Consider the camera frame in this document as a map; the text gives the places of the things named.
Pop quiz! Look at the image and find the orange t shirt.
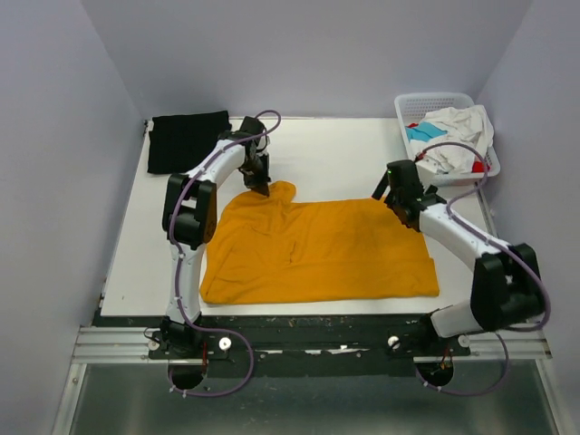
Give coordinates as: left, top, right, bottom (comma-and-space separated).
200, 181, 440, 305

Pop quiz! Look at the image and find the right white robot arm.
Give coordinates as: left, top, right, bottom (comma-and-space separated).
372, 159, 550, 355

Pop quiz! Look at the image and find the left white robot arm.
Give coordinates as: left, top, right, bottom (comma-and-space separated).
160, 115, 271, 358

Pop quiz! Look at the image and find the blue cloth in basket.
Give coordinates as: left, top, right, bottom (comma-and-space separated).
405, 122, 448, 142

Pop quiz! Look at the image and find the red cloth in basket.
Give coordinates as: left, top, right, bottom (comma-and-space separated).
409, 126, 493, 175

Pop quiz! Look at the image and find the white plastic basket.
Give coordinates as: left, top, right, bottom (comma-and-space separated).
394, 92, 500, 187

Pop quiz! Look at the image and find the folded black t shirt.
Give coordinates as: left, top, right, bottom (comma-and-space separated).
148, 111, 231, 175

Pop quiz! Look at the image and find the white t shirt in basket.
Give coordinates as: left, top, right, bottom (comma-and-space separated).
405, 104, 494, 175

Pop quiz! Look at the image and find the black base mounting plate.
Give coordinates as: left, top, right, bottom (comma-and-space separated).
92, 314, 470, 378

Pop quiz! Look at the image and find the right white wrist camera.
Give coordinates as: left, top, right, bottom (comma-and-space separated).
414, 156, 439, 189

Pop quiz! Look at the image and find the aluminium rail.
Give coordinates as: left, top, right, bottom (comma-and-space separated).
72, 326, 551, 364

